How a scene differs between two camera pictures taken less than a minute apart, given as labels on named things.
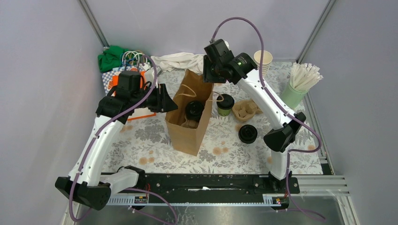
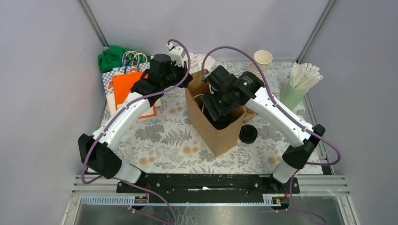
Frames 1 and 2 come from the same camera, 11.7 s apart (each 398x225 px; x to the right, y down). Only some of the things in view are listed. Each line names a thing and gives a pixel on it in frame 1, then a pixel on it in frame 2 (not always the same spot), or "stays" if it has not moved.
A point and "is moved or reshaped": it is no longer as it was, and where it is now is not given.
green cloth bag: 114,56 stays
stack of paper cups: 267,58 stays
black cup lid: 227,103 is moved or reshaped
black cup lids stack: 248,134 stays
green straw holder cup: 293,97 stays
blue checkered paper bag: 107,76 stays
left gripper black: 167,103 to 181,70
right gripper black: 207,76 to 209,100
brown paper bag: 188,124 to 218,140
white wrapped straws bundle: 303,77 stays
